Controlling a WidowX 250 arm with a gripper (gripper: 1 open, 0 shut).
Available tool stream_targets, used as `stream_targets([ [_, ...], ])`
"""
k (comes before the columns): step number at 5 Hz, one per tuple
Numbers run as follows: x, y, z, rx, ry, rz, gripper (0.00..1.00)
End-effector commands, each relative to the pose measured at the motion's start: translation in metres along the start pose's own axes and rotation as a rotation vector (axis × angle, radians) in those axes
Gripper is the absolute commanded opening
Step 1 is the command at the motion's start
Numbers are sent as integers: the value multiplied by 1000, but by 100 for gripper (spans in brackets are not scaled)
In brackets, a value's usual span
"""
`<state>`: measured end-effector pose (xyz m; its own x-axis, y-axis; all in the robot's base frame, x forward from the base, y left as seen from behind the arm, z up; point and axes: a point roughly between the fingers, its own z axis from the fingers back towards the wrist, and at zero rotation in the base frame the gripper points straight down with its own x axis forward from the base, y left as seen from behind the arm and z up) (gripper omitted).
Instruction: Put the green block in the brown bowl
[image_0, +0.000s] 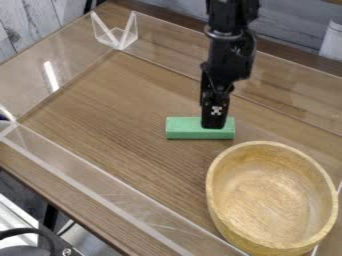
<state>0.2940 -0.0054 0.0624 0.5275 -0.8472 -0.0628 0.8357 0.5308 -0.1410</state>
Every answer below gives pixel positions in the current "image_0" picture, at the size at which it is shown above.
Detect clear acrylic tray walls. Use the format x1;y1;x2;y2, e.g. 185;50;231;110
0;6;342;256

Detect white cylindrical container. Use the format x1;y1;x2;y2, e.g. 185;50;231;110
320;17;342;62

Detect green rectangular block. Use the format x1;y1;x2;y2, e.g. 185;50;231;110
166;117;235;140

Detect black metal bracket with bolt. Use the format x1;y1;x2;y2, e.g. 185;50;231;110
38;226;84;256

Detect black cable loop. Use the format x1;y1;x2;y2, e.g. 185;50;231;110
0;227;58;256

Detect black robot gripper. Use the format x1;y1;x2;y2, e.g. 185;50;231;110
201;0;261;129

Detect light wooden bowl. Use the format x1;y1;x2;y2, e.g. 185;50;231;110
206;141;338;256

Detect black table leg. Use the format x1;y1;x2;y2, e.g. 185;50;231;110
43;204;59;230

